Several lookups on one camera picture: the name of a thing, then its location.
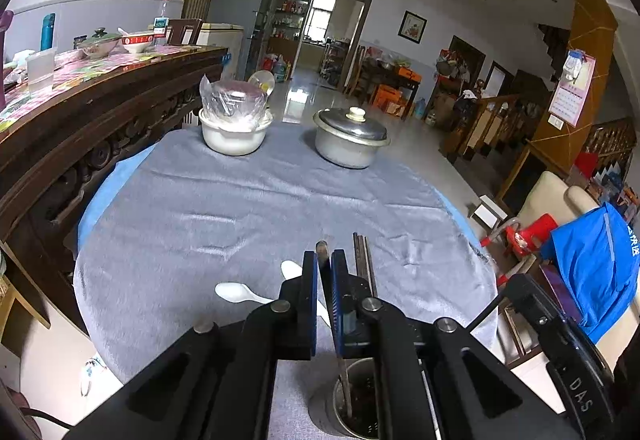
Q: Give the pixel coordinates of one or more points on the orange boxes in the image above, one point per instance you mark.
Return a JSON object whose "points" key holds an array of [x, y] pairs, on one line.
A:
{"points": [[387, 99]]}

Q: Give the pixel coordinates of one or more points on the green water jug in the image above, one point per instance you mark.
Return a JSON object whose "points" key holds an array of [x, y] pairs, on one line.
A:
{"points": [[281, 70]]}

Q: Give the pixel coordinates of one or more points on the white chest freezer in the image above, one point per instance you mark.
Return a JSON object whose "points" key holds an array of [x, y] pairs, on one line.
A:
{"points": [[220, 37]]}

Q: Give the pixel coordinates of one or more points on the grey tablecloth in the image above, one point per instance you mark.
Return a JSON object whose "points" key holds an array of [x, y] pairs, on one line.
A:
{"points": [[250, 220]]}

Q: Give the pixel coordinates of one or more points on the wooden chair frame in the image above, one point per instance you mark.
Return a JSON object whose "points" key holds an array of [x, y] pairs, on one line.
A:
{"points": [[517, 345]]}

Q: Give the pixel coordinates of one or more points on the white ceramic pot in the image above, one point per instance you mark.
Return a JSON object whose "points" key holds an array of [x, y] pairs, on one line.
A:
{"points": [[230, 140]]}

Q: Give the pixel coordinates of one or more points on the wall calendar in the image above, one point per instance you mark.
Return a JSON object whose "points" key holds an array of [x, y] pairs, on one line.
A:
{"points": [[570, 95]]}

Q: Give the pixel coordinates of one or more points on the wooden stair railing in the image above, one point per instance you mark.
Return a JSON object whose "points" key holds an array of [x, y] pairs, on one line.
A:
{"points": [[480, 125]]}

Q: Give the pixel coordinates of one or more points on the orange wooden column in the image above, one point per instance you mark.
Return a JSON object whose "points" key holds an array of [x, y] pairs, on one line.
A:
{"points": [[585, 35]]}

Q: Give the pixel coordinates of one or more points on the metal spoon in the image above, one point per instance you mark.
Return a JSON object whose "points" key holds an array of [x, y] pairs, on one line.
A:
{"points": [[322, 255]]}

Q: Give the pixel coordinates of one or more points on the glass lidded bowl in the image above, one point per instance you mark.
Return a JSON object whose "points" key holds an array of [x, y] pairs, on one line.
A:
{"points": [[100, 45]]}

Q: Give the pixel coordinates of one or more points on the clear plastic container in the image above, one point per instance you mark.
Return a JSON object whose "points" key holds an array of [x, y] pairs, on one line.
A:
{"points": [[40, 70]]}

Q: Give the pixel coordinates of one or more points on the red capped plastic bottle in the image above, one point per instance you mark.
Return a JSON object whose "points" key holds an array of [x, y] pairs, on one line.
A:
{"points": [[161, 20]]}

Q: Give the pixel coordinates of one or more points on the grey refrigerator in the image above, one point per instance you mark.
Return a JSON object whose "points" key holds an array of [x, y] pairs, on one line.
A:
{"points": [[240, 5]]}

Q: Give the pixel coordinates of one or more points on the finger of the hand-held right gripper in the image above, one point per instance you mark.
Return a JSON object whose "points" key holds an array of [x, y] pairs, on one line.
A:
{"points": [[530, 295]]}

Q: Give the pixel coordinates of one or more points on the aluminium pot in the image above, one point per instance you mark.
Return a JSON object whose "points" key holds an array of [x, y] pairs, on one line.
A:
{"points": [[345, 152]]}

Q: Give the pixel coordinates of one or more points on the red and white bowl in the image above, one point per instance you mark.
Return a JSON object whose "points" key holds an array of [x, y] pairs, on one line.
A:
{"points": [[137, 42]]}

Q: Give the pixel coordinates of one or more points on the blue water jug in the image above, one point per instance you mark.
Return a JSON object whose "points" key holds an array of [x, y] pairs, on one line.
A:
{"points": [[420, 109]]}

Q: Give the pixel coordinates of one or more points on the dark carved wooden sideboard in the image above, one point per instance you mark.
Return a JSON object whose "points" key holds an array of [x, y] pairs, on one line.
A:
{"points": [[75, 140]]}

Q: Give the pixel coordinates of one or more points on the beige armchair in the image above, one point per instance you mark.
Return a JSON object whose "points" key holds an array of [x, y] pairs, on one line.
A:
{"points": [[545, 192]]}

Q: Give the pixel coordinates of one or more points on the blue thermos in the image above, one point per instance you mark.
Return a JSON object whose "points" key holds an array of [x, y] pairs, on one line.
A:
{"points": [[47, 32]]}

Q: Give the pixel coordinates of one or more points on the red plastic chair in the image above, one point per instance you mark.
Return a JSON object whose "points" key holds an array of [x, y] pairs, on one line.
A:
{"points": [[530, 235]]}

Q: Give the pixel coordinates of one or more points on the small white stool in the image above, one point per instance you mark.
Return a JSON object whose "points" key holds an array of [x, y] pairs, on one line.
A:
{"points": [[487, 210]]}

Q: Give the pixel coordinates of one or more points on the white plastic spoon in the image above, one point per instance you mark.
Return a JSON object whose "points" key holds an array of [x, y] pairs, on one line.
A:
{"points": [[290, 268], [235, 292]]}

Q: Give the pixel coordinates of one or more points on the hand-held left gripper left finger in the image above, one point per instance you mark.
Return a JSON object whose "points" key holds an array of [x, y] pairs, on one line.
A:
{"points": [[312, 305]]}

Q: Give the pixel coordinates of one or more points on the dark chopstick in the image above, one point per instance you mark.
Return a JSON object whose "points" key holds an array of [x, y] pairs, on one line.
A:
{"points": [[358, 255], [367, 260]]}

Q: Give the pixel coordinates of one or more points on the shelf of goods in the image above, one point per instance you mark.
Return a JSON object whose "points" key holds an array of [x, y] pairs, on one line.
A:
{"points": [[287, 10]]}

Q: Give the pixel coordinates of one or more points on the blue table cover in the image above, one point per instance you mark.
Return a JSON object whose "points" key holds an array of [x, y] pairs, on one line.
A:
{"points": [[115, 180]]}

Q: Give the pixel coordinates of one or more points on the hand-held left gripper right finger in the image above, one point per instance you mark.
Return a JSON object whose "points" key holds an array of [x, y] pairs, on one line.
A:
{"points": [[336, 310]]}

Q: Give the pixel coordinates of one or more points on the blue jacket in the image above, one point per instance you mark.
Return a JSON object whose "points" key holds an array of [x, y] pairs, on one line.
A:
{"points": [[595, 265]]}

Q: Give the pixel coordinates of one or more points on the metal utensil holder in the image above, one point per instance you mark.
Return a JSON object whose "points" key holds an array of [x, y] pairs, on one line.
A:
{"points": [[362, 415]]}

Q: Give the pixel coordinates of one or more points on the framed wall picture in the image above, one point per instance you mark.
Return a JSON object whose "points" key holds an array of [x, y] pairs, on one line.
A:
{"points": [[412, 26]]}

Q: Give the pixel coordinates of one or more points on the dark wooden chair back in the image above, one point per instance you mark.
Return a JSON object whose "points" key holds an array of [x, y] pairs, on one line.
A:
{"points": [[185, 32]]}

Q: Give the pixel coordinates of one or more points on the floral sideboard cover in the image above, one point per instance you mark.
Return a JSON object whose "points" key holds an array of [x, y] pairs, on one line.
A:
{"points": [[85, 67]]}

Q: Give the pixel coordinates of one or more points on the clear plastic bag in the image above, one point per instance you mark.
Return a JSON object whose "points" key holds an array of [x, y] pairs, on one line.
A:
{"points": [[230, 97]]}

